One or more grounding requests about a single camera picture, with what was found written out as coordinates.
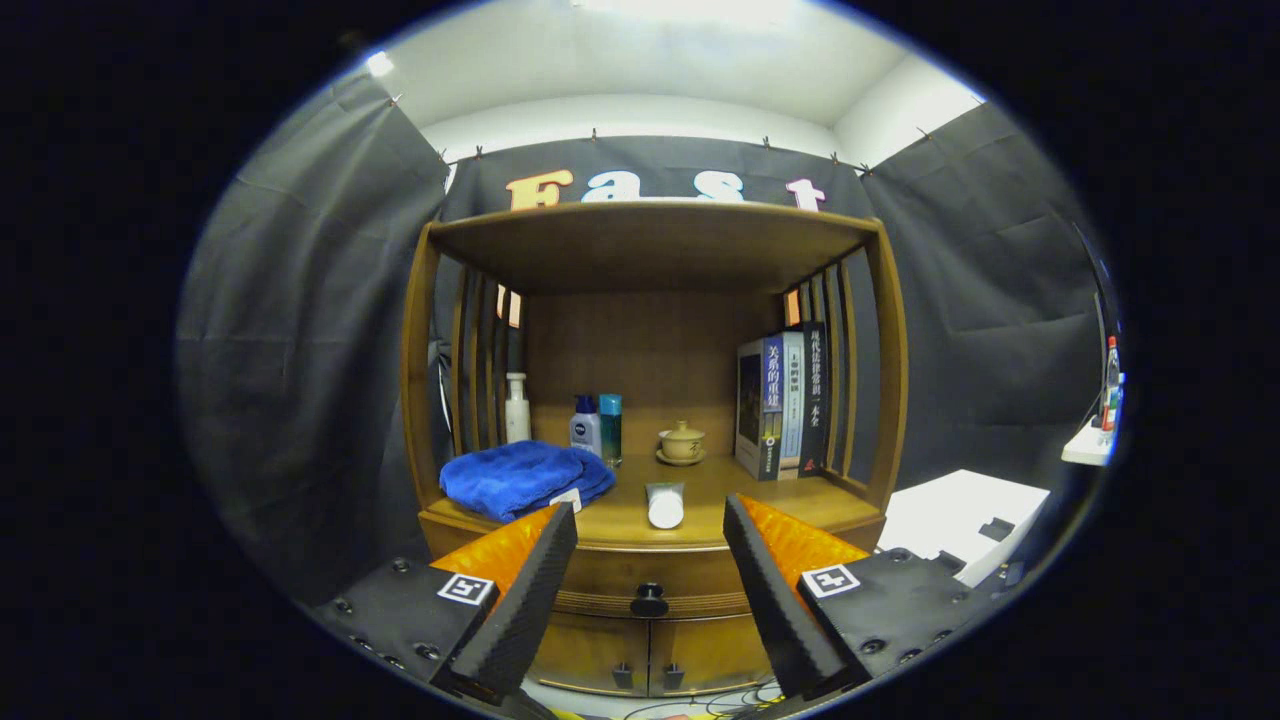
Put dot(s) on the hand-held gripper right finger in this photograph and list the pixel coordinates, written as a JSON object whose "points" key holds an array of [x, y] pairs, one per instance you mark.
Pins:
{"points": [[785, 610]]}

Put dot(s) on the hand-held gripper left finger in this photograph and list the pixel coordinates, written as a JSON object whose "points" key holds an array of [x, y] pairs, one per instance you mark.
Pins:
{"points": [[520, 610]]}

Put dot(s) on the wooden drawer with black knob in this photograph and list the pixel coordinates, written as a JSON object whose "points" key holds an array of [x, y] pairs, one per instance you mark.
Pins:
{"points": [[690, 580]]}

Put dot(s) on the white cosmetic tube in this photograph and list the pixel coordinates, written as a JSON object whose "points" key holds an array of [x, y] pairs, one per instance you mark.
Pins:
{"points": [[665, 508]]}

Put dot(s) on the wooden cabinet door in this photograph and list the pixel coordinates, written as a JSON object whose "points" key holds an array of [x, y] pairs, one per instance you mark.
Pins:
{"points": [[710, 655], [585, 650]]}

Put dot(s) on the wooden countertop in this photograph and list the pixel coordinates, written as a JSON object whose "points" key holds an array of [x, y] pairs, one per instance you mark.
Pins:
{"points": [[850, 505]]}

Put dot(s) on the brown wooden cabinet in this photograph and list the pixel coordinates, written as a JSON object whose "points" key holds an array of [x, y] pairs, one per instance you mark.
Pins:
{"points": [[650, 340]]}

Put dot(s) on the blue towel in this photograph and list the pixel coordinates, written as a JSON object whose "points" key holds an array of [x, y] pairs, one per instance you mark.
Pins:
{"points": [[510, 475]]}

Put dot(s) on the white bottle with blue cap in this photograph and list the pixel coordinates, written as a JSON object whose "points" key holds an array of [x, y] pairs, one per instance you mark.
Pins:
{"points": [[585, 432]]}

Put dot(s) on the white side table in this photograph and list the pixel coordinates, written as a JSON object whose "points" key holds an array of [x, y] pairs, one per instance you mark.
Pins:
{"points": [[950, 510]]}

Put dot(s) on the white pump bottle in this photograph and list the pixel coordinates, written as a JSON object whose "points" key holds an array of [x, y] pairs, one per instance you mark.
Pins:
{"points": [[517, 415]]}

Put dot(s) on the beige lidded tea cup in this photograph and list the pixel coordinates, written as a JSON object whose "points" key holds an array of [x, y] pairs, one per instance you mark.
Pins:
{"points": [[682, 444]]}

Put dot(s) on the teal transparent bottle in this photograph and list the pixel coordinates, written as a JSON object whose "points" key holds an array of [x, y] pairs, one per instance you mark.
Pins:
{"points": [[610, 430]]}

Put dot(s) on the book with pale spine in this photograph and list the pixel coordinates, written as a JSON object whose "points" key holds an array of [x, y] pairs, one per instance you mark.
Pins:
{"points": [[793, 400]]}

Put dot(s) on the book with blue spine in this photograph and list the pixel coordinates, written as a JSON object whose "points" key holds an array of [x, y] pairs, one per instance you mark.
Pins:
{"points": [[760, 400]]}

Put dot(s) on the book with black spine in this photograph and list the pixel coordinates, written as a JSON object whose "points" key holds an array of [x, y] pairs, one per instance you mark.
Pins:
{"points": [[815, 400]]}

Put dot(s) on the small black object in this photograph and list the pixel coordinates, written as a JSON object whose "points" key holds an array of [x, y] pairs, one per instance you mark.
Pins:
{"points": [[995, 529]]}

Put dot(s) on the small ceiling light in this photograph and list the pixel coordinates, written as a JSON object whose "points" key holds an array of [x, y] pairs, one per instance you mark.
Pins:
{"points": [[380, 64]]}

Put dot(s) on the large ceiling light panel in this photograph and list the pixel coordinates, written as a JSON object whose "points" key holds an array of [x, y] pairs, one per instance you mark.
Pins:
{"points": [[690, 8]]}

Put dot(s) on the white wall shelf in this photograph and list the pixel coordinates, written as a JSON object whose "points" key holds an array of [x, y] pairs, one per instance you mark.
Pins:
{"points": [[1085, 447]]}

